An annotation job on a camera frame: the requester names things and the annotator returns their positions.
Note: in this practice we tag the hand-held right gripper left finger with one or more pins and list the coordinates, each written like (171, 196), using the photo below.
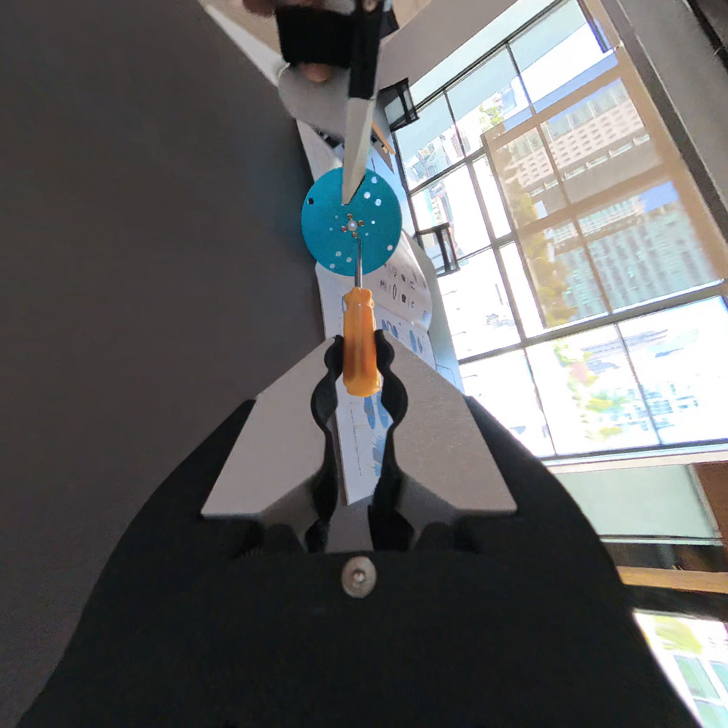
(267, 455)

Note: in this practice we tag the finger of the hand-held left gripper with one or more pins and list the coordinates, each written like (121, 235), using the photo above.
(359, 142)

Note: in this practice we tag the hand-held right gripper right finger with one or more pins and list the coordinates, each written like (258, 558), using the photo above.
(449, 455)

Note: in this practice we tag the blue round metal plate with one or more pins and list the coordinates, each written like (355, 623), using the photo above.
(324, 239)

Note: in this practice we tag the person's left hand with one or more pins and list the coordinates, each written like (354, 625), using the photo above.
(317, 73)

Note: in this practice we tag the black chair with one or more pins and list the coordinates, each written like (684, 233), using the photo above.
(441, 247)
(401, 105)

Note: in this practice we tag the open assembly manual booklet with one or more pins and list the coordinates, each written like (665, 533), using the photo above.
(409, 296)

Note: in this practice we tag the large glass window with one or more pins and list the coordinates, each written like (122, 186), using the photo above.
(597, 256)

